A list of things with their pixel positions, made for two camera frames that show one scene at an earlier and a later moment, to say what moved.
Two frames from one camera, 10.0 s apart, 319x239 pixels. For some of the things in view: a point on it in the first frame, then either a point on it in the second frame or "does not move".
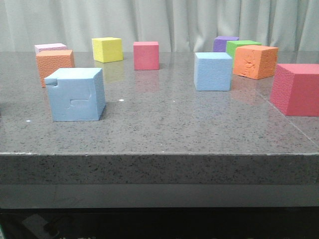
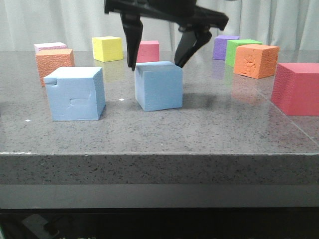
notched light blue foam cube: (76, 94) does not move
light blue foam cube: (213, 71) to (158, 85)
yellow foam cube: (107, 49) does not move
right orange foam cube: (254, 61) does not move
